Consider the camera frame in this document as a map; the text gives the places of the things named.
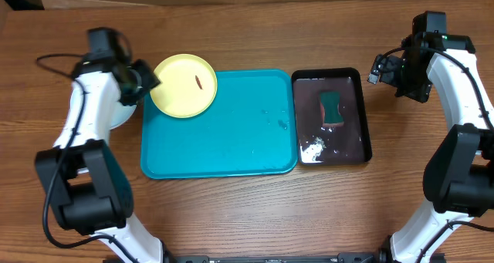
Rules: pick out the green orange sponge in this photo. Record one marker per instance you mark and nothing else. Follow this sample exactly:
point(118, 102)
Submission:
point(330, 109)

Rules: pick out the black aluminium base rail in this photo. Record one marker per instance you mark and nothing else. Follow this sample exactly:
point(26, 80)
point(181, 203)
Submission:
point(350, 257)

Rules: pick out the teal plastic tray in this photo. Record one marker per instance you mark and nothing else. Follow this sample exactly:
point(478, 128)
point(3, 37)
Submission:
point(250, 129)

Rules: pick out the light blue plate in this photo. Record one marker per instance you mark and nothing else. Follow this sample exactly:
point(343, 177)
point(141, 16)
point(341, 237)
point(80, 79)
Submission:
point(121, 114)

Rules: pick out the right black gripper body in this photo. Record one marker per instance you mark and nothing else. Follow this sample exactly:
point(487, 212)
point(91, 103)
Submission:
point(410, 79)

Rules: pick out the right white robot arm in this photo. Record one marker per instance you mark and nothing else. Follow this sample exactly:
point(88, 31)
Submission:
point(458, 179)

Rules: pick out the yellow plate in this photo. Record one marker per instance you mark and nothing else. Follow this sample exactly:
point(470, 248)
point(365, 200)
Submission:
point(188, 86)

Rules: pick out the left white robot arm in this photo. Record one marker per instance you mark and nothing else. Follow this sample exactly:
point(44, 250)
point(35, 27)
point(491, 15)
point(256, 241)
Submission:
point(88, 196)

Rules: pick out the black rectangular tray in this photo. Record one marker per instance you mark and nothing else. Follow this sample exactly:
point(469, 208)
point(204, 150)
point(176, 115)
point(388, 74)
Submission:
point(339, 145)

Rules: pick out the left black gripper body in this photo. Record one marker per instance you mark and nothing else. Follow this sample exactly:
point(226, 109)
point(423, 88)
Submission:
point(143, 79)

